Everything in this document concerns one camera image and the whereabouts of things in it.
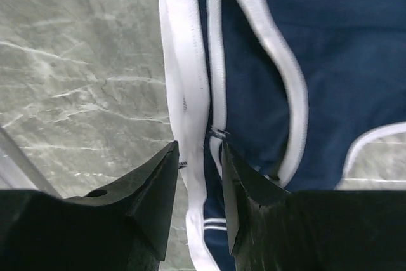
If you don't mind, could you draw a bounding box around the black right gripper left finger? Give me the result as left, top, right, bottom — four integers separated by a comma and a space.
1, 142, 179, 270

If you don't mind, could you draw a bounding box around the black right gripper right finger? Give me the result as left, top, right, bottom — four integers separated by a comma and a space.
222, 143, 405, 271

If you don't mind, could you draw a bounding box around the navy blue underwear white trim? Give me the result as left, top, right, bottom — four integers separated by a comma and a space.
159, 0, 405, 270

